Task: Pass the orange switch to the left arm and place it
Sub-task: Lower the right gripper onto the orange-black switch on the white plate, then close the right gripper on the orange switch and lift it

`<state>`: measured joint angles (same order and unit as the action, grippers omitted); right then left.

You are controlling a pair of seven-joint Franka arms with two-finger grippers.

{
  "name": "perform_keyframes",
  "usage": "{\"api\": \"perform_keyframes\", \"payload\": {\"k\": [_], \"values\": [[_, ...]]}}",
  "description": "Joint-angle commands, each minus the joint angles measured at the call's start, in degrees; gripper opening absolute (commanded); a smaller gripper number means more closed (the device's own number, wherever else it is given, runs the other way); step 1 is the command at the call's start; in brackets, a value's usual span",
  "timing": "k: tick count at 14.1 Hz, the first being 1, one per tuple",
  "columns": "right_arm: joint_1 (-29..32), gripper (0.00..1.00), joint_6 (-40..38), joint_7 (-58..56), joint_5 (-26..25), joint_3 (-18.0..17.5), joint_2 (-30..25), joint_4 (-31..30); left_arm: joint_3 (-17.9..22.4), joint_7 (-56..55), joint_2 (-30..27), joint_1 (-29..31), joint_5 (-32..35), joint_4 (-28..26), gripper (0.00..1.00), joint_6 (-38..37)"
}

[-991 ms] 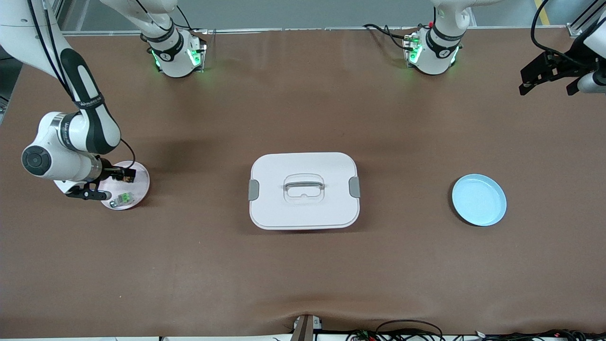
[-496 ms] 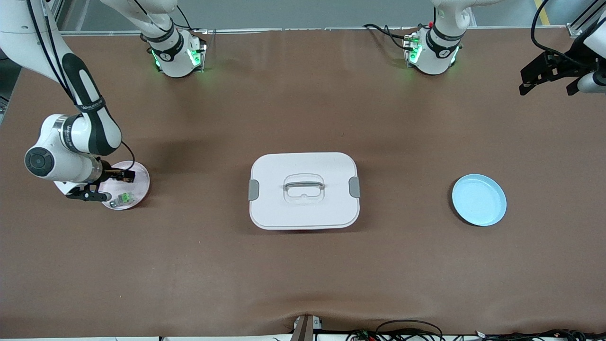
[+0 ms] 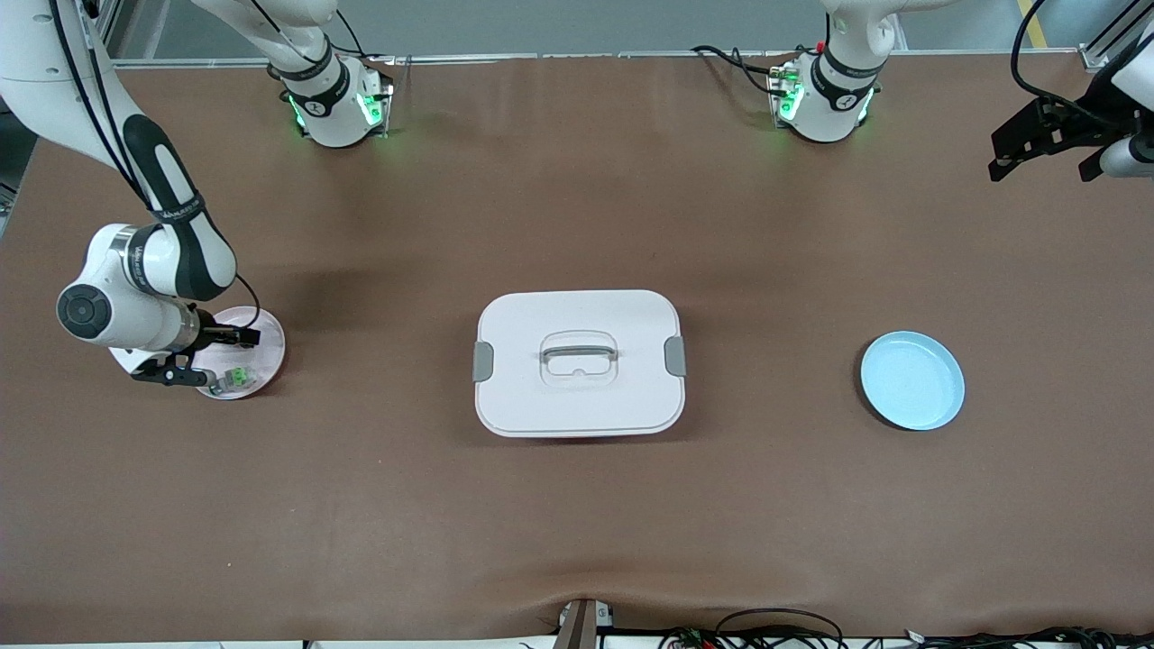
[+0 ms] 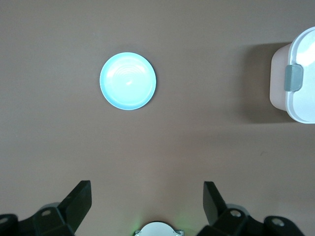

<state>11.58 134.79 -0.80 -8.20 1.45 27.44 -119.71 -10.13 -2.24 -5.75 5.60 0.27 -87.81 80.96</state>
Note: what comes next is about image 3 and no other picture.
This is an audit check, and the light blue round plate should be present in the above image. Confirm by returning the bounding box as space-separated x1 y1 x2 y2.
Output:
859 331 966 432

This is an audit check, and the small green toy car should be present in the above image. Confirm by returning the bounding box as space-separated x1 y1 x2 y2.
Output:
209 364 263 398

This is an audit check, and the silver table edge rail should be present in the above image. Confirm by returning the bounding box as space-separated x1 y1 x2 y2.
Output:
113 50 1083 68

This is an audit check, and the pink round plate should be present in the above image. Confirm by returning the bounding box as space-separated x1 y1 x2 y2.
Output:
185 306 287 400

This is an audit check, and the black cable bundle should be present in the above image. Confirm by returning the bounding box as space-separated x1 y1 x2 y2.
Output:
902 625 1154 649
658 608 846 649

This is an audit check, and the black base cable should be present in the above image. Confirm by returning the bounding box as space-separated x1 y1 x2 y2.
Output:
334 9 398 66
692 43 781 96

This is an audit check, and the black right base cable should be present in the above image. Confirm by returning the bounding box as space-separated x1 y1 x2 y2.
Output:
334 9 398 66

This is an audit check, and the white lidded storage box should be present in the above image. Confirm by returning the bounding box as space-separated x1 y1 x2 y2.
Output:
472 289 687 439

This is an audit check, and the aluminium frame post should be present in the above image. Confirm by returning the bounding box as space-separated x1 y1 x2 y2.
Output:
86 0 123 59
1077 0 1154 71

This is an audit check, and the black left base cable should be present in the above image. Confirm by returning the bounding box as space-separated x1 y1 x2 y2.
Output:
692 43 781 96

